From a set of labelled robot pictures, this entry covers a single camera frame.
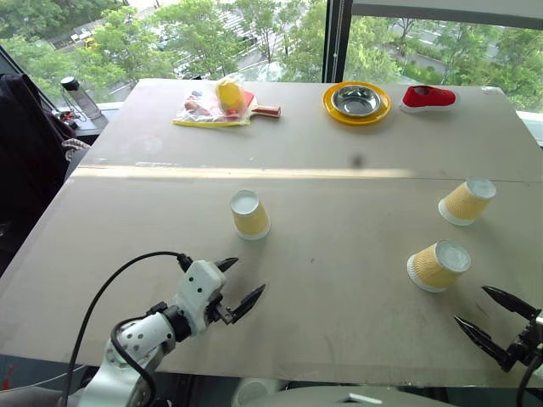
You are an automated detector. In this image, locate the dark window frame post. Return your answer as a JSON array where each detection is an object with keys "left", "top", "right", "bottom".
[{"left": 322, "top": 0, "right": 355, "bottom": 85}]

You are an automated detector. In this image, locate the yellow ribbed paper cup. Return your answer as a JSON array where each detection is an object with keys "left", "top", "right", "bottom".
[
  {"left": 229, "top": 189, "right": 272, "bottom": 242},
  {"left": 438, "top": 176, "right": 498, "bottom": 227},
  {"left": 406, "top": 239, "right": 473, "bottom": 294}
]

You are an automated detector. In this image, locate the stainless steel bowl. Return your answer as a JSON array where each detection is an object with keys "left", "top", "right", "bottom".
[{"left": 331, "top": 84, "right": 383, "bottom": 119}]

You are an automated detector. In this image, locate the beige braided rope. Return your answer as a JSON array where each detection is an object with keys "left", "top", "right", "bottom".
[{"left": 61, "top": 137, "right": 92, "bottom": 163}]

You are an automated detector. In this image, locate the red table tennis paddle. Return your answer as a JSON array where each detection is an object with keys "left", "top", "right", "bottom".
[{"left": 228, "top": 91, "right": 283, "bottom": 120}]

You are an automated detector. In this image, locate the short black arm cable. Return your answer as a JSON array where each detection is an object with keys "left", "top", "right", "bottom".
[{"left": 110, "top": 320, "right": 160, "bottom": 407}]

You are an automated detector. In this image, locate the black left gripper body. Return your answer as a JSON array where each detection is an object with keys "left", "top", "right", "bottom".
[{"left": 205, "top": 293, "right": 237, "bottom": 326}]

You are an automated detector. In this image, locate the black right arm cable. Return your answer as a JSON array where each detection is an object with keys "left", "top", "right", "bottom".
[{"left": 516, "top": 354, "right": 543, "bottom": 400}]

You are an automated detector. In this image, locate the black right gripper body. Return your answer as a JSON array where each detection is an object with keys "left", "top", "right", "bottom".
[{"left": 507, "top": 320, "right": 543, "bottom": 368}]

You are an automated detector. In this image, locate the clear plastic bag of toys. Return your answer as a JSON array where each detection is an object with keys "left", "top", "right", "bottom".
[{"left": 171, "top": 81, "right": 252, "bottom": 128}]

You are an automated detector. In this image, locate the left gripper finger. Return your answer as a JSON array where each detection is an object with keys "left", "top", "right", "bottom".
[
  {"left": 213, "top": 256, "right": 240, "bottom": 274},
  {"left": 230, "top": 283, "right": 267, "bottom": 326}
]

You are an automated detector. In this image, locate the yellow lemon toy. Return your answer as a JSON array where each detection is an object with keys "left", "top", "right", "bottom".
[{"left": 216, "top": 80, "right": 247, "bottom": 113}]

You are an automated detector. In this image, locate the yellow round plate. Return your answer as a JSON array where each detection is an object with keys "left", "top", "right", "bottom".
[{"left": 322, "top": 81, "right": 393, "bottom": 126}]

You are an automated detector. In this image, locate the clear water bottle black lid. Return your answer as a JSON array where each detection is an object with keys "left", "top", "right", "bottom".
[{"left": 59, "top": 75, "right": 104, "bottom": 121}]

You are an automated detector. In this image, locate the red slip-on shoe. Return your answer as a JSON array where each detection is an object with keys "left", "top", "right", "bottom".
[{"left": 400, "top": 85, "right": 461, "bottom": 114}]

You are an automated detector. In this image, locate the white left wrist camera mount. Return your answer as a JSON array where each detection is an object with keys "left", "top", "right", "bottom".
[{"left": 172, "top": 259, "right": 227, "bottom": 336}]

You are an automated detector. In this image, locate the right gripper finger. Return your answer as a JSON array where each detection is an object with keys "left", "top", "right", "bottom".
[
  {"left": 453, "top": 314, "right": 518, "bottom": 374},
  {"left": 480, "top": 285, "right": 541, "bottom": 322}
]

